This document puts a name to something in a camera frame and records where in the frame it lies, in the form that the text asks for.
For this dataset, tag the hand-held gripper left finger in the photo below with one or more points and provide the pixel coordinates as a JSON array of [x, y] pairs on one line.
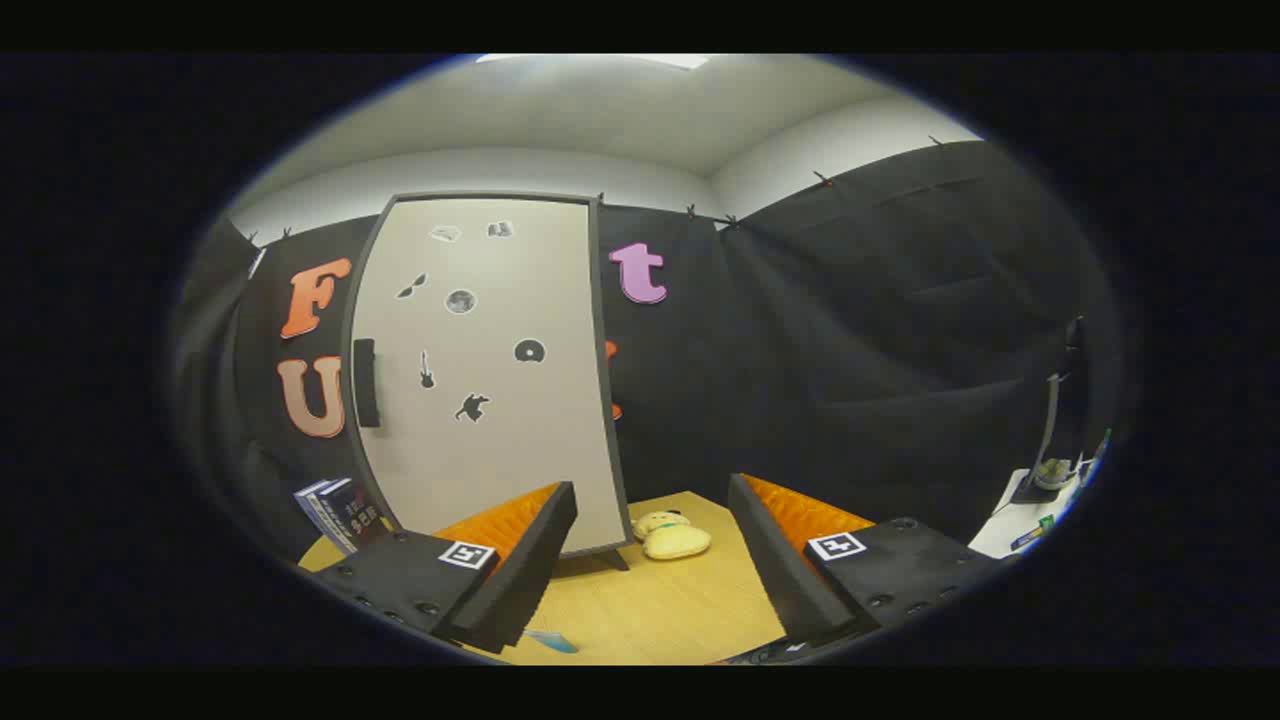
[[520, 570]]

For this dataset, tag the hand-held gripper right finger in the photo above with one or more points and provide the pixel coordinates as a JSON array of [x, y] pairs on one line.
[[780, 570]]

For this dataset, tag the blue and clear tube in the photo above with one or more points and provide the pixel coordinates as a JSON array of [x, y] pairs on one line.
[[553, 641]]

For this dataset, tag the white cabinet door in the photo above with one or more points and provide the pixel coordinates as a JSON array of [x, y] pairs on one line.
[[500, 460]]

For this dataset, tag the grey cabinet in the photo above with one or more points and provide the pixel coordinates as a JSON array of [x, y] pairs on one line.
[[614, 556]]

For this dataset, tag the yellow plush toy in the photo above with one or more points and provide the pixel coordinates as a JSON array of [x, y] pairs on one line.
[[675, 542]]

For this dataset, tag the dark blue book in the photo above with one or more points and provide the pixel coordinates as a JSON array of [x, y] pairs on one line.
[[355, 515]]

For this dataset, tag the light blue book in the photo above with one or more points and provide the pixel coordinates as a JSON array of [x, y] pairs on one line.
[[312, 505]]

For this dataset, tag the white side desk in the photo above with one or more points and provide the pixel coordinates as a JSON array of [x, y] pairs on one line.
[[1010, 525]]

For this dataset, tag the monitor with silver stand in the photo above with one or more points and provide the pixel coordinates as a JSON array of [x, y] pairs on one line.
[[1030, 493]]

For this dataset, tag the small beige object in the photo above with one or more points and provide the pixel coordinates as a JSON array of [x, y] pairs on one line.
[[1052, 472]]

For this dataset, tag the ceiling light panel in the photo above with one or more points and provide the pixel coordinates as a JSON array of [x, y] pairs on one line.
[[590, 60]]

